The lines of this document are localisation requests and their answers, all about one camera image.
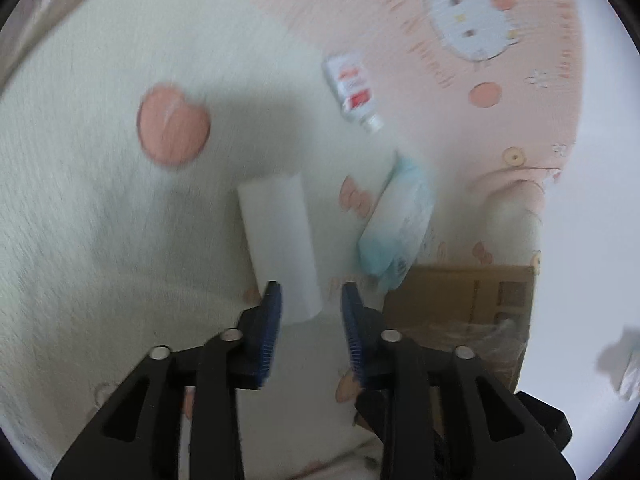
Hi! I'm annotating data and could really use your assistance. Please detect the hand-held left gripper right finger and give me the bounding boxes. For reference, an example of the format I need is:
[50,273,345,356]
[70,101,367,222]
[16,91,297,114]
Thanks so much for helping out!
[340,281,576,480]

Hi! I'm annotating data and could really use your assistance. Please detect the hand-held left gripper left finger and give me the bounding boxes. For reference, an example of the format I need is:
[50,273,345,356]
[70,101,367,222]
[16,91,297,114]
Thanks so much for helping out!
[50,280,283,480]

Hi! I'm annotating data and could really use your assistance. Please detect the white paper tube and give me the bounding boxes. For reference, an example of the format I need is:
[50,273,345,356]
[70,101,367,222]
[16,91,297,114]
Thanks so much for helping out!
[236,172,323,326]

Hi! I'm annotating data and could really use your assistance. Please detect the brown cardboard box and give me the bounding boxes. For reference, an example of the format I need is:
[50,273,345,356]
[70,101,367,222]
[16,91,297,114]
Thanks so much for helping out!
[352,264,538,441]

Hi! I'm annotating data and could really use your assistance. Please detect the blue wet wipes packet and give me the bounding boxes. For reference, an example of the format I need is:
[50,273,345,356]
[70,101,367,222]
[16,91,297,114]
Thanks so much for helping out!
[357,152,435,293]

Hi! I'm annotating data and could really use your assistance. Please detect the pink cat printed mat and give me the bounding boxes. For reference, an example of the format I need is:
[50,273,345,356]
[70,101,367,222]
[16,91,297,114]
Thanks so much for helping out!
[0,0,588,480]

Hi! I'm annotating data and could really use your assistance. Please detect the white pouch red label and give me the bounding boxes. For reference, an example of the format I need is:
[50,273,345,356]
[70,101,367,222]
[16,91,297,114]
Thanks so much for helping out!
[321,52,385,134]

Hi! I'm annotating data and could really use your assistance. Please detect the white crumpled paper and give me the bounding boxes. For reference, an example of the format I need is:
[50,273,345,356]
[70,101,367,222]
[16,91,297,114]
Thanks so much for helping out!
[595,327,640,403]

